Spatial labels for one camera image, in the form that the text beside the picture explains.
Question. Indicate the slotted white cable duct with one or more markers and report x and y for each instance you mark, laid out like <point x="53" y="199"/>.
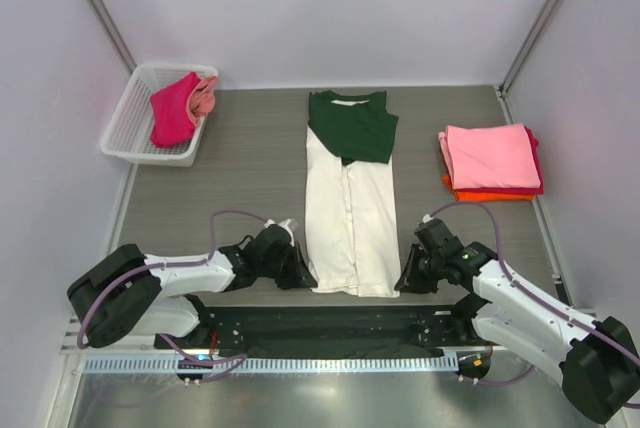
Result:
<point x="175" y="364"/>

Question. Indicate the folded crimson t-shirt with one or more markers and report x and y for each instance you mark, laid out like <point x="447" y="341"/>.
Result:
<point x="536" y="158"/>

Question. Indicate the aluminium frame post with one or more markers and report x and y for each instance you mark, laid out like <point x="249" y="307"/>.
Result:
<point x="541" y="22"/>
<point x="102" y="14"/>

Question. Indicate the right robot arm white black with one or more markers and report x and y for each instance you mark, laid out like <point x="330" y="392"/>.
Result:
<point x="595" y="362"/>

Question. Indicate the right aluminium frame post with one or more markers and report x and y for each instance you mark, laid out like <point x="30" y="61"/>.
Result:
<point x="541" y="22"/>

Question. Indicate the salmon crumpled t-shirt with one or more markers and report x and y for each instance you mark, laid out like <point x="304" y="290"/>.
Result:
<point x="202" y="99"/>

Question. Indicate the left aluminium frame post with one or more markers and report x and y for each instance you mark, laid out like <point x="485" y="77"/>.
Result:
<point x="102" y="14"/>

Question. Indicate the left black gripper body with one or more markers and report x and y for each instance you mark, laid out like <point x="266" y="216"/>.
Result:
<point x="283" y="269"/>

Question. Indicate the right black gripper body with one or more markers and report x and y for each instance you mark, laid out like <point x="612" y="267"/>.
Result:
<point x="431" y="272"/>

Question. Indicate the folded light pink t-shirt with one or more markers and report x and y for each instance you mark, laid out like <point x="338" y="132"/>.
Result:
<point x="502" y="157"/>

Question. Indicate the folded orange t-shirt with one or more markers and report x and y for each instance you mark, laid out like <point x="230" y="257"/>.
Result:
<point x="464" y="196"/>

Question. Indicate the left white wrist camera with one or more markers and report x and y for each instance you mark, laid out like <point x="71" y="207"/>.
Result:
<point x="289" y="225"/>

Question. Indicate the white and green t-shirt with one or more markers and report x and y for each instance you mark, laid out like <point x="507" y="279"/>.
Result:
<point x="350" y="212"/>

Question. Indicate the magenta crumpled t-shirt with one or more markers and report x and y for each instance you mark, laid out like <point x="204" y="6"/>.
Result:
<point x="173" y="120"/>

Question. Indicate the white plastic laundry basket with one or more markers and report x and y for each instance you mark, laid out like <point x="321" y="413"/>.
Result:
<point x="128" y="134"/>

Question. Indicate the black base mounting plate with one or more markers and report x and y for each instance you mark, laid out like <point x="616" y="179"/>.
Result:
<point x="331" y="332"/>

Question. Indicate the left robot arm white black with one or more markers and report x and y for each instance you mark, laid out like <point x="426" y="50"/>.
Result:
<point x="133" y="293"/>

